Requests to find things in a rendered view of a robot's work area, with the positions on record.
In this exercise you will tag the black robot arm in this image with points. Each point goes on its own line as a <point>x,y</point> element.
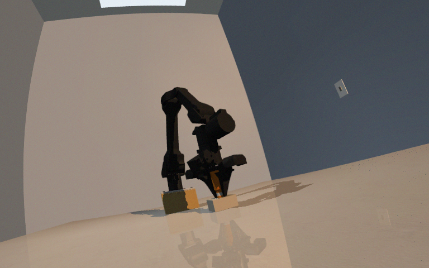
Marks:
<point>217,125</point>

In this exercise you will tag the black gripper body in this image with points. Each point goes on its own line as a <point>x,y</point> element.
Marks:
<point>222,164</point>

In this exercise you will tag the orange marker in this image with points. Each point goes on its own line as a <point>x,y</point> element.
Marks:
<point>219,193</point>

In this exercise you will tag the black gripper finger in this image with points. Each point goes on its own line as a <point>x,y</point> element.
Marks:
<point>224,178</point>
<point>208,181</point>

